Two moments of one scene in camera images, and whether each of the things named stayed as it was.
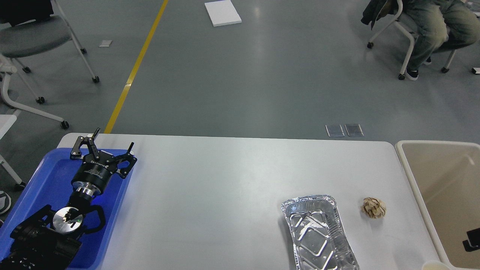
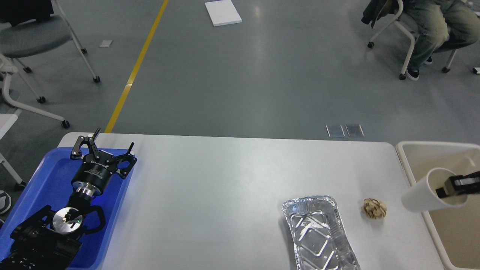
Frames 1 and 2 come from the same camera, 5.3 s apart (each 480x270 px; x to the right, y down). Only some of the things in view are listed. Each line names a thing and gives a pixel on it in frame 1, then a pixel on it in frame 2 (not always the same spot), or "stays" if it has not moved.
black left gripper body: x=93 y=175 stays
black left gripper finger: x=77 y=154 stays
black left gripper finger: x=127 y=156 stays
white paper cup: x=435 y=265 to x=423 y=197
